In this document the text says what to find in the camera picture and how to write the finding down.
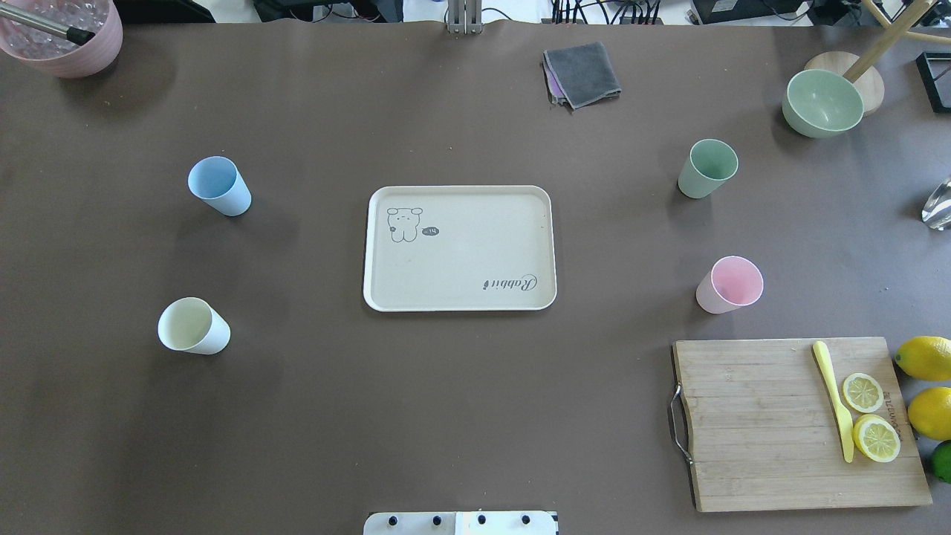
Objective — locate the grey folded cloth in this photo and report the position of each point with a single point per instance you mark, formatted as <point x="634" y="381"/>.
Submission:
<point x="580" y="75"/>

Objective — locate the cream white plastic cup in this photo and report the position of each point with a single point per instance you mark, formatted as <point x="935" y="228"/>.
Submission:
<point x="191" y="325"/>

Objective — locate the pink bowl with ice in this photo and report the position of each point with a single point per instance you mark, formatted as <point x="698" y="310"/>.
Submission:
<point x="57" y="56"/>

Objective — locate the light blue plastic cup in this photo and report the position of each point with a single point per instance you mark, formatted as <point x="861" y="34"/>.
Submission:
<point x="217" y="182"/>

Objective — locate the aluminium frame post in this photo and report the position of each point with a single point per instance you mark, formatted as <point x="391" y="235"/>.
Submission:
<point x="464" y="17"/>

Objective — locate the lemon half lower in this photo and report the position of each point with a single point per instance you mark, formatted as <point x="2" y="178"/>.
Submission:
<point x="876" y="438"/>

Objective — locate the green plastic bowl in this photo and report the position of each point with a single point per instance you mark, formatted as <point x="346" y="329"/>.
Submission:
<point x="821" y="104"/>

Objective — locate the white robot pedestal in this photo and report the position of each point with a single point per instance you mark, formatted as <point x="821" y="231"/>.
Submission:
<point x="463" y="522"/>

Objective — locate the whole yellow lemon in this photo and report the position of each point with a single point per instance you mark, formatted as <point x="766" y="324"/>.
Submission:
<point x="929" y="413"/>
<point x="925" y="358"/>

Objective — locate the green lime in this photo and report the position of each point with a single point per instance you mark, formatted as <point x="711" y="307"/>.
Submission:
<point x="940" y="462"/>

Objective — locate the cream rabbit serving tray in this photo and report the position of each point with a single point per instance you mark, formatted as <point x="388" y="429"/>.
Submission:
<point x="460" y="248"/>

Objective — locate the wooden cutting board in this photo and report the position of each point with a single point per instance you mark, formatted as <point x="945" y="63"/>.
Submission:
<point x="761" y="433"/>

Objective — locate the lemon half upper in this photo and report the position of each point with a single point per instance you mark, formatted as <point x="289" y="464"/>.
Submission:
<point x="862" y="393"/>

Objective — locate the yellow plastic knife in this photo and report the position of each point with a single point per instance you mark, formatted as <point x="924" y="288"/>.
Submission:
<point x="842" y="415"/>

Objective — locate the pink plastic cup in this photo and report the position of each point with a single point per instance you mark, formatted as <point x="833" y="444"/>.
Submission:
<point x="733" y="282"/>

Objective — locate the clear textured glass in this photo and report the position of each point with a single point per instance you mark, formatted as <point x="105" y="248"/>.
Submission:
<point x="936" y="210"/>

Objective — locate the green plastic cup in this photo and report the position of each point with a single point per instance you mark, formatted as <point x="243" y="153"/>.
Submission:
<point x="709" y="165"/>

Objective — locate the lemon half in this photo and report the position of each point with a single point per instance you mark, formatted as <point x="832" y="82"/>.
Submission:
<point x="876" y="438"/>
<point x="862" y="393"/>

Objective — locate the wooden cup stand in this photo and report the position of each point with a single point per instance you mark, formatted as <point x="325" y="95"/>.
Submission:
<point x="860" y="69"/>

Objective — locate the black mirror tray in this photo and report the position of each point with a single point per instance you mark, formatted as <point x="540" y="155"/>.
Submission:
<point x="934" y="68"/>

